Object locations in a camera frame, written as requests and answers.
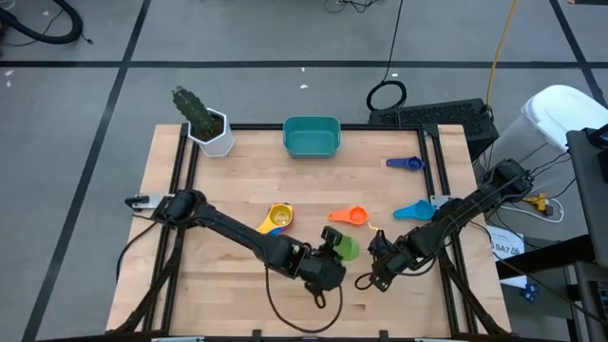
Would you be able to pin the dark grey desk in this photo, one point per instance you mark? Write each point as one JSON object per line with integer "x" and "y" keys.
{"x": 589, "y": 190}

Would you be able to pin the small blue object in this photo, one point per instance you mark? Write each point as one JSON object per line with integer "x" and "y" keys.
{"x": 529, "y": 292}

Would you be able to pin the silver mounting bracket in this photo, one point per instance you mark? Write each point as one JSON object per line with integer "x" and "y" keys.
{"x": 439, "y": 200}
{"x": 142, "y": 202}

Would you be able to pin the yellow measuring cup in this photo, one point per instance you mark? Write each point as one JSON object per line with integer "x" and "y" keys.
{"x": 280, "y": 216}

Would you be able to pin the teal plastic basket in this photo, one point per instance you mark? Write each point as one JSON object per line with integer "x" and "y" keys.
{"x": 311, "y": 142}

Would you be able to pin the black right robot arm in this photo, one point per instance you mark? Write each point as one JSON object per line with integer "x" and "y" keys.
{"x": 475, "y": 204}

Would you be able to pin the orange measuring cup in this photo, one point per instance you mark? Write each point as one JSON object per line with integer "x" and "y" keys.
{"x": 357, "y": 216}

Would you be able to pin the yellow connector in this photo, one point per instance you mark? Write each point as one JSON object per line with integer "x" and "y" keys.
{"x": 539, "y": 202}

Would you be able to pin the white paper sign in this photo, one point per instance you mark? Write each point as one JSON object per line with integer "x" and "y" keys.
{"x": 506, "y": 247}

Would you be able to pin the black aluminium table frame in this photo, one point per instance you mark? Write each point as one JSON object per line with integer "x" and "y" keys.
{"x": 380, "y": 128}

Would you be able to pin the white hexagonal plant pot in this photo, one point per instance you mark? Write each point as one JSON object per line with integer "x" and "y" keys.
{"x": 221, "y": 147}

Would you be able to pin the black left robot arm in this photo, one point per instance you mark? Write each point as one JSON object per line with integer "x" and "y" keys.
{"x": 228, "y": 225}

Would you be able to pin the light blue measuring cup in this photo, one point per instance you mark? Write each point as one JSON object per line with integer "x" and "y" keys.
{"x": 420, "y": 210}

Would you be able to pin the dark blue small measuring cup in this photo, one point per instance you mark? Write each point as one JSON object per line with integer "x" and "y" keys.
{"x": 415, "y": 164}

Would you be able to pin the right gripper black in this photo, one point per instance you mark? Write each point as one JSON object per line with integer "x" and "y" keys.
{"x": 392, "y": 266}

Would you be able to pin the white trash bin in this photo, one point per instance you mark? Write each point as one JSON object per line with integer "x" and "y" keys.
{"x": 560, "y": 114}

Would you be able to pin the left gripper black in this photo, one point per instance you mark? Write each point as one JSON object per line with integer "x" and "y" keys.
{"x": 323, "y": 274}

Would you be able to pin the black perforated computer case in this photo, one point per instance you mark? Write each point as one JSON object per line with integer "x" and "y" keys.
{"x": 437, "y": 116}

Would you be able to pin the green measuring cup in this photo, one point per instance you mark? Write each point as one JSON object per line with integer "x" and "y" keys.
{"x": 350, "y": 249}

